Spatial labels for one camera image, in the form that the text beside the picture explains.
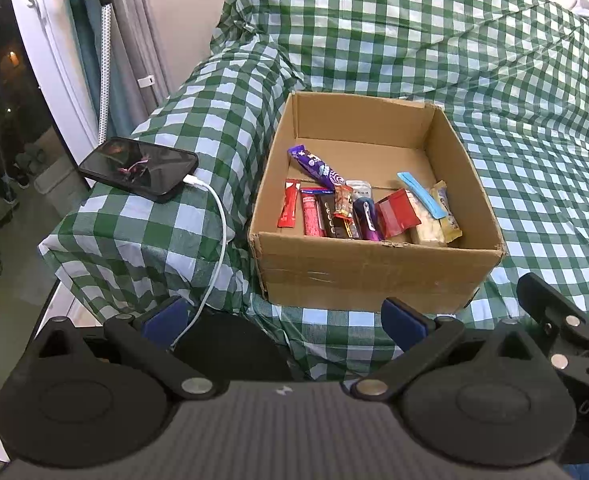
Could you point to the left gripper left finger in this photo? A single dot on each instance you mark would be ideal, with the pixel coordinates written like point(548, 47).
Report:
point(147, 343)

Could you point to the red stick snack packet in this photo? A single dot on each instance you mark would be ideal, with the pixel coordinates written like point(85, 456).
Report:
point(287, 216)

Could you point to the light blue stick packet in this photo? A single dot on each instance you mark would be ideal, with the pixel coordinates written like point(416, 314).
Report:
point(424, 197)

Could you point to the grey curtain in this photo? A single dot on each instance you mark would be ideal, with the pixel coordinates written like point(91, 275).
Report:
point(122, 61)

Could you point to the red white snack packet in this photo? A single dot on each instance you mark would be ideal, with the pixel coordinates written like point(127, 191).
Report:
point(313, 223)

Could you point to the silver purple snack pouch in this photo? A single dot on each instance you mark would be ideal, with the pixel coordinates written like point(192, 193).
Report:
point(366, 219)

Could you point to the black chocolate bar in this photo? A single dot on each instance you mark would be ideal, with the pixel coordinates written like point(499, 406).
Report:
point(335, 226)

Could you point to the small red orange candy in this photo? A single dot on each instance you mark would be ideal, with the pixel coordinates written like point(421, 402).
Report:
point(343, 202)

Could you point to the yellow candy wrapper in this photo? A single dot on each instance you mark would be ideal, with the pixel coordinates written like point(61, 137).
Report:
point(449, 225)

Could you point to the black smartphone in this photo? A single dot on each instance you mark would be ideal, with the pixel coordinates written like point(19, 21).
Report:
point(149, 170)

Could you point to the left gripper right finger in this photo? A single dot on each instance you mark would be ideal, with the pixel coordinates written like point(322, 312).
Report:
point(424, 343)

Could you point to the purple chocolate bar wrapper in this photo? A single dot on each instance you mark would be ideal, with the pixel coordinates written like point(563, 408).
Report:
point(315, 167)

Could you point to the large red snack packet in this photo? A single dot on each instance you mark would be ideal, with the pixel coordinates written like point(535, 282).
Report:
point(395, 214)

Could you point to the brown cardboard box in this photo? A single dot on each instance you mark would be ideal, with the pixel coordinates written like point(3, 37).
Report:
point(368, 141)

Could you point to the beige rice cracker packet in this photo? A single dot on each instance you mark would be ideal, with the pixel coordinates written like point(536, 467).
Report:
point(429, 231)

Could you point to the white door frame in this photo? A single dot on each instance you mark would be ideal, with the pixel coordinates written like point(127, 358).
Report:
point(49, 39)

